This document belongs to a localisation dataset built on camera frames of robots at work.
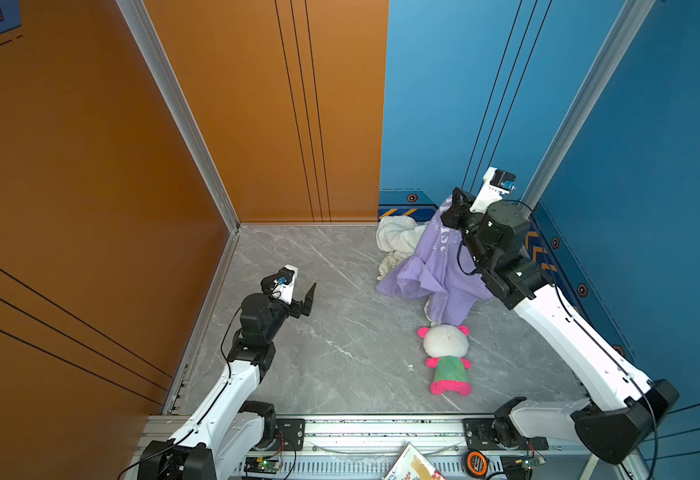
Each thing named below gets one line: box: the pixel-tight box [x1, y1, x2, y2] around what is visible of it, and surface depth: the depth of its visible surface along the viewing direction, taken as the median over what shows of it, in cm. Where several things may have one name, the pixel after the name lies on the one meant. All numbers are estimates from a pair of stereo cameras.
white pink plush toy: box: [417, 323, 473, 396], surface depth 83 cm
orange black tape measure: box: [462, 450, 490, 479], surface depth 68 cm
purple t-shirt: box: [376, 195, 494, 326], surface depth 80 cm
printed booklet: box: [384, 442, 447, 480], surface depth 67 cm
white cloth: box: [376, 216, 428, 254], surface depth 117 cm
